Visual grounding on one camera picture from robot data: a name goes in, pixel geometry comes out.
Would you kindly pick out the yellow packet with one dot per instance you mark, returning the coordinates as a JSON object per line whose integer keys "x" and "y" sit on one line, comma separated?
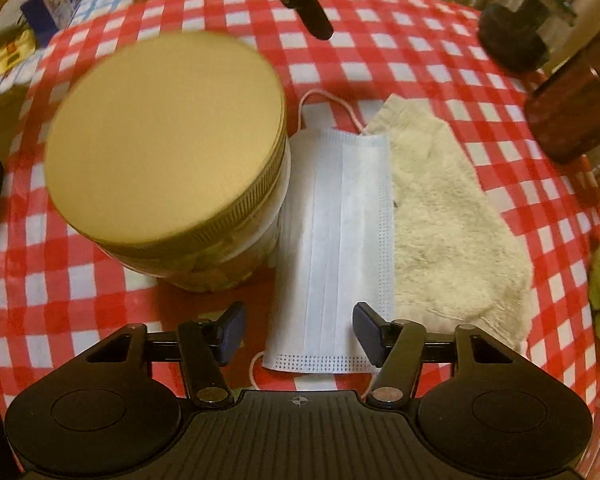
{"x": 10, "y": 55}

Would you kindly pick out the white face mask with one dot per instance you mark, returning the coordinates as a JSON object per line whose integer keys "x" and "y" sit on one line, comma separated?
{"x": 330, "y": 260}

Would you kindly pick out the red checkered tablecloth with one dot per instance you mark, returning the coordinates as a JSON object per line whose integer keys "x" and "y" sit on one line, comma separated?
{"x": 430, "y": 60}

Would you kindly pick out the cream fluffy towel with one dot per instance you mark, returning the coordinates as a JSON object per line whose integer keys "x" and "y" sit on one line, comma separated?
{"x": 445, "y": 235}

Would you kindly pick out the blue cardboard box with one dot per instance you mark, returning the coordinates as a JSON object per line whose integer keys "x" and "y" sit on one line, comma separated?
{"x": 55, "y": 5}

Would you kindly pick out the brown cylindrical jar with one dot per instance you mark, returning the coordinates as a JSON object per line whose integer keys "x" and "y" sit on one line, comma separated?
{"x": 575, "y": 105}

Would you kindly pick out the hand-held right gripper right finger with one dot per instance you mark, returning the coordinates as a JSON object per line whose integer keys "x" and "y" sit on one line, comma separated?
{"x": 364, "y": 325}

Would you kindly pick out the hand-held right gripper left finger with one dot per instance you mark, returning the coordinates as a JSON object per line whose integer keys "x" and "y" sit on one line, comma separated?
{"x": 236, "y": 324}

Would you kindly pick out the glass jar with teal lid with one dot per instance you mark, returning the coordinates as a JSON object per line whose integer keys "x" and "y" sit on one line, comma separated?
{"x": 520, "y": 30}

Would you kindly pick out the gold-lid plastic jar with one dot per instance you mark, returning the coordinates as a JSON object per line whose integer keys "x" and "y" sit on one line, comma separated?
{"x": 165, "y": 140}

